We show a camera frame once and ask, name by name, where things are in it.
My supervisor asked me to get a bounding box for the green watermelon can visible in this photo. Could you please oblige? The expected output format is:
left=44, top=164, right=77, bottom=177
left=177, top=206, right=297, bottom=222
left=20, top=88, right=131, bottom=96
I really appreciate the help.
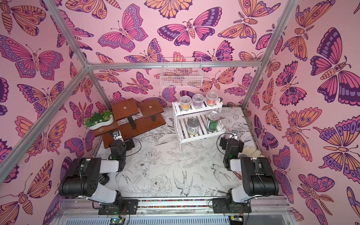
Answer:
left=206, top=111, right=220, bottom=132

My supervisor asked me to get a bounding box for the white wooden slatted shelf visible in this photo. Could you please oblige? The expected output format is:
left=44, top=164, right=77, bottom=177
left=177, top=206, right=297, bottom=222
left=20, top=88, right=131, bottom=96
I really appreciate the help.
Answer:
left=172, top=98, right=225, bottom=152

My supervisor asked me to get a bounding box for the red seed jar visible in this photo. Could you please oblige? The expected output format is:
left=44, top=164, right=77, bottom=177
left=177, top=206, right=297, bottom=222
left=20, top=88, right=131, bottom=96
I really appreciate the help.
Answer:
left=206, top=91, right=218, bottom=107

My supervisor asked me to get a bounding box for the yellow seed jar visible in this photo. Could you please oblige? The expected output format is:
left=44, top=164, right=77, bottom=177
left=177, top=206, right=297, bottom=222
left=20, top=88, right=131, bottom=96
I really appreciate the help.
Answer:
left=180, top=96, right=192, bottom=111

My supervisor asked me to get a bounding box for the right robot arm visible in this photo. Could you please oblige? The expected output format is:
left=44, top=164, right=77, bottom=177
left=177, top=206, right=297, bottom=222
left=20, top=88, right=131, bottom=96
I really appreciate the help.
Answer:
left=212, top=137, right=279, bottom=215

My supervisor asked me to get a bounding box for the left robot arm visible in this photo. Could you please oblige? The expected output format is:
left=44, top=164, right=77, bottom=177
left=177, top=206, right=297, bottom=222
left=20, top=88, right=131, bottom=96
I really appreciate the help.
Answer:
left=58, top=138, right=138, bottom=216

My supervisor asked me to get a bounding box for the beige work glove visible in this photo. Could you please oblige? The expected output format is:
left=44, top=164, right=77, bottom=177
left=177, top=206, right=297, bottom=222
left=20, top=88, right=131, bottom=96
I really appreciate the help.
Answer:
left=238, top=145, right=264, bottom=158

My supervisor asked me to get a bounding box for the brown wooden tiered stand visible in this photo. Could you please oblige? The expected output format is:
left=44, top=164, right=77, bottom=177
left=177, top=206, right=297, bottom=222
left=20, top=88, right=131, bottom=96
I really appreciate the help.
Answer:
left=93, top=98, right=166, bottom=148

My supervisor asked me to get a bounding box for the black slotted scoop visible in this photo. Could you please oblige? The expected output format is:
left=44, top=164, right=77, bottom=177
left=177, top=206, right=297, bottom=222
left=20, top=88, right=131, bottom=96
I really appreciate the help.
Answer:
left=98, top=173, right=110, bottom=186

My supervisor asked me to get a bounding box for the green plant in white pot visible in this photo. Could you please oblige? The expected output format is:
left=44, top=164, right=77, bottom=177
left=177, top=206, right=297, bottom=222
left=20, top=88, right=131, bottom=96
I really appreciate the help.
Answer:
left=83, top=110, right=114, bottom=130

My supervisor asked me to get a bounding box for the white purple label can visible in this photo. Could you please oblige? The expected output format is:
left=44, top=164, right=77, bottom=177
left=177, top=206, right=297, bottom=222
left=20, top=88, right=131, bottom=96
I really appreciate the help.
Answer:
left=187, top=118, right=200, bottom=136

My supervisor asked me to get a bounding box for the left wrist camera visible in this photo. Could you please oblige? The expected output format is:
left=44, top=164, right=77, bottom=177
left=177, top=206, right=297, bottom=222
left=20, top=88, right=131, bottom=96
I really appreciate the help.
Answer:
left=112, top=130, right=123, bottom=140

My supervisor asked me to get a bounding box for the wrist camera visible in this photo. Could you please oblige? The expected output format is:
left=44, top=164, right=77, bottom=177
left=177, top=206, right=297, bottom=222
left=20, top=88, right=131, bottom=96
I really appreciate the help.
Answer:
left=231, top=130, right=238, bottom=139
left=112, top=130, right=123, bottom=140

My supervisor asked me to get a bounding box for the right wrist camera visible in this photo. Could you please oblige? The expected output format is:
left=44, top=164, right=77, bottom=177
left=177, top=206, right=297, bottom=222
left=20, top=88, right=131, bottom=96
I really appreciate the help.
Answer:
left=231, top=130, right=238, bottom=139

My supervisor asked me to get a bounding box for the aluminium frame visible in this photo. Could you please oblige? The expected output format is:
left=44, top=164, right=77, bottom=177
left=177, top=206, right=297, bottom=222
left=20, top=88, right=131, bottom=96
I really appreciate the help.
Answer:
left=1, top=1, right=298, bottom=182

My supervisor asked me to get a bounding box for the white wire basket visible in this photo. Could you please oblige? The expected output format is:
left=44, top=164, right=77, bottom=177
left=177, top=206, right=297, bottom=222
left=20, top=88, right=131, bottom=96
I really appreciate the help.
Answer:
left=157, top=56, right=203, bottom=88

